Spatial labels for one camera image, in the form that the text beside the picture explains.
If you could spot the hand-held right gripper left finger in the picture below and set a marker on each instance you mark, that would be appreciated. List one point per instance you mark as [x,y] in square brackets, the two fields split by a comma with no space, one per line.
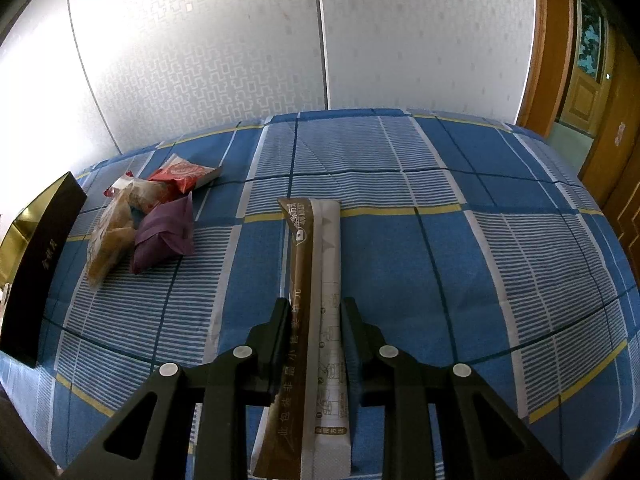
[277,350]

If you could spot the gold tin box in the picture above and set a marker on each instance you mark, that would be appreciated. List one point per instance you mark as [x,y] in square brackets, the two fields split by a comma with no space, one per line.
[40,270]

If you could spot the brown white stick sachet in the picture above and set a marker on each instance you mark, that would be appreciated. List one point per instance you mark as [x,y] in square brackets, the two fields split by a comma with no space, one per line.
[320,260]

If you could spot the long rice cracker packet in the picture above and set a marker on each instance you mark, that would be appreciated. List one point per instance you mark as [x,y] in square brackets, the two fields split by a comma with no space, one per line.
[145,195]

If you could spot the beige pastry packet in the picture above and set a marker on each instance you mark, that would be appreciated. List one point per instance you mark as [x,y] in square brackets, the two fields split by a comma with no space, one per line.
[107,245]

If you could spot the blue plaid tablecloth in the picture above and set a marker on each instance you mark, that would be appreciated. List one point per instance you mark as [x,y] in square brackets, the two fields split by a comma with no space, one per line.
[450,260]

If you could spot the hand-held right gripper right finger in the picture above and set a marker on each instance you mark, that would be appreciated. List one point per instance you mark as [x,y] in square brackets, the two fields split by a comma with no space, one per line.
[352,350]

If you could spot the plain wooden door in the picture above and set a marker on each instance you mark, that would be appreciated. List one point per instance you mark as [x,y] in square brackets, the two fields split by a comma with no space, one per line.
[620,170]

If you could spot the wooden door frame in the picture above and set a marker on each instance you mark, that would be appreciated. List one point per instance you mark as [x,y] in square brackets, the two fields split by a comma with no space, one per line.
[545,60]

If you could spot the small red snack packet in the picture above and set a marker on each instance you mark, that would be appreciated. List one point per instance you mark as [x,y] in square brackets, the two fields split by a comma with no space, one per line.
[182,172]

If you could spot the purple snack packet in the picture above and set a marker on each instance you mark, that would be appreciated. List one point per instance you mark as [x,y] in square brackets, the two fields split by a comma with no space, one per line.
[160,240]

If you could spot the wooden door with glass panel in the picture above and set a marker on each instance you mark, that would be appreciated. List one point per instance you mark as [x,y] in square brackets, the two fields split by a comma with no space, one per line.
[582,95]

